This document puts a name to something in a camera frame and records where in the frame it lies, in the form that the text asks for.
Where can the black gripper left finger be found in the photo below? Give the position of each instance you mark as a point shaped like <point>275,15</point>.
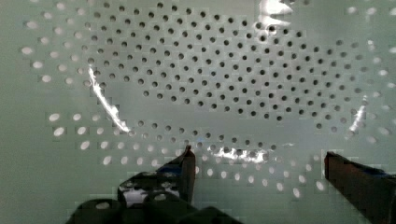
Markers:
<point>176,177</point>

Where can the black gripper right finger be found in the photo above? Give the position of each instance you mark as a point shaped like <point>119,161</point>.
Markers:
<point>370,190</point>

